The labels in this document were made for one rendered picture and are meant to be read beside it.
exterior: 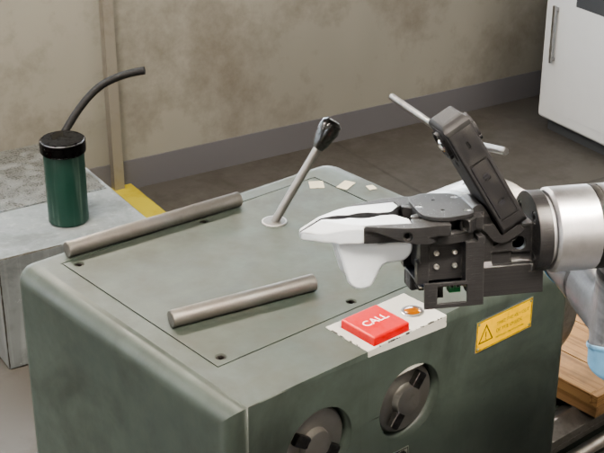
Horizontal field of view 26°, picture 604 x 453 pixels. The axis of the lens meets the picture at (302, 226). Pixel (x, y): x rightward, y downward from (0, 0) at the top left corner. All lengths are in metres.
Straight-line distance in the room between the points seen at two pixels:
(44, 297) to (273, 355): 0.35
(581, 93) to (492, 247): 4.37
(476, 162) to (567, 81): 4.46
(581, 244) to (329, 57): 4.29
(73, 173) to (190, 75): 1.28
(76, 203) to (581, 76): 2.37
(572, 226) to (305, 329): 0.55
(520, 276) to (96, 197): 3.10
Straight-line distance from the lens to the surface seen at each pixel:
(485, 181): 1.11
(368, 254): 1.10
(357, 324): 1.58
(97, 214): 4.04
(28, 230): 3.98
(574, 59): 5.49
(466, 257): 1.11
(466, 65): 5.83
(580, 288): 1.26
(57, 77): 4.84
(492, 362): 1.75
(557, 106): 5.62
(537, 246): 1.13
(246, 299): 1.63
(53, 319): 1.73
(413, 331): 1.60
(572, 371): 2.26
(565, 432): 2.16
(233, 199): 1.90
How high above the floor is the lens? 2.05
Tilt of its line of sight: 26 degrees down
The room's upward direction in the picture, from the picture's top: straight up
